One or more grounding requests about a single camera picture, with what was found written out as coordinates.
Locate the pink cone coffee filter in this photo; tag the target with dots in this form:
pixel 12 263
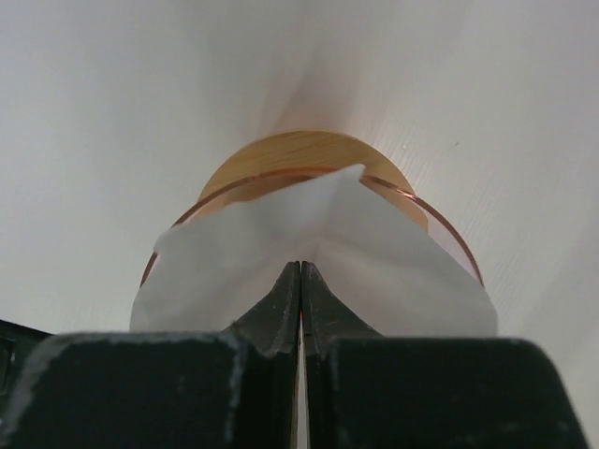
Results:
pixel 421 201

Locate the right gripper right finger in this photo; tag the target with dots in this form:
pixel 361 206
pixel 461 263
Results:
pixel 365 390

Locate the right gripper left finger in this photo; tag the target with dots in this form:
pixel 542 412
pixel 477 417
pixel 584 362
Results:
pixel 235 388

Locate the white paper coffee filter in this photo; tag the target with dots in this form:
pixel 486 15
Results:
pixel 211 270

